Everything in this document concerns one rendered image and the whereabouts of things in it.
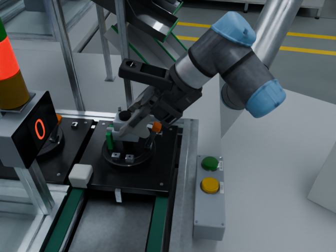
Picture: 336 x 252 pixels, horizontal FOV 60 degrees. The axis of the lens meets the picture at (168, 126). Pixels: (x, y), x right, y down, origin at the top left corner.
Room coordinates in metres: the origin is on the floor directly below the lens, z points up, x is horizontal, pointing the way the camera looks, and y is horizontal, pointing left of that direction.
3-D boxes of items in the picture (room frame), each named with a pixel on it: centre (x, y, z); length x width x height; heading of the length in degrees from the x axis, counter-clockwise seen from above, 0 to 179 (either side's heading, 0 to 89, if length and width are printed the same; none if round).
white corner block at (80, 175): (0.46, 0.21, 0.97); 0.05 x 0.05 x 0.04; 83
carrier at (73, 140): (0.58, 0.36, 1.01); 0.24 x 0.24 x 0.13; 83
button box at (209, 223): (0.44, -0.10, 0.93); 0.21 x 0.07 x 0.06; 173
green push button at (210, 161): (0.51, -0.11, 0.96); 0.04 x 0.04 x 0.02
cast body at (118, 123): (0.55, 0.11, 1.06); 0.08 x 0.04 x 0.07; 83
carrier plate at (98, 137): (0.55, 0.10, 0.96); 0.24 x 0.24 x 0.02; 83
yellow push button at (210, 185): (0.44, -0.10, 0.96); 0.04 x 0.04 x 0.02
